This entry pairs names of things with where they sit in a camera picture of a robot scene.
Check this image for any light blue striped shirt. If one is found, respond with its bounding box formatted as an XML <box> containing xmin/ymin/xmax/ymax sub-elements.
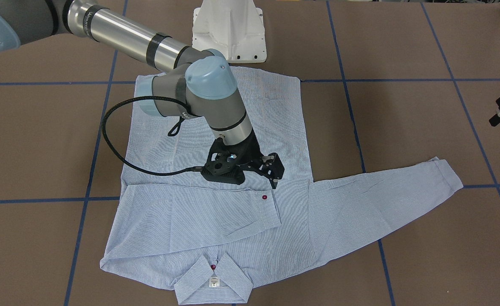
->
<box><xmin>100</xmin><ymin>67</ymin><xmax>462</xmax><ymax>305</ymax></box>

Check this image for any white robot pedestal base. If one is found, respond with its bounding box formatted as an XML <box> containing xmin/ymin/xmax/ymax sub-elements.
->
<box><xmin>192</xmin><ymin>0</ymin><xmax>268</xmax><ymax>64</ymax></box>

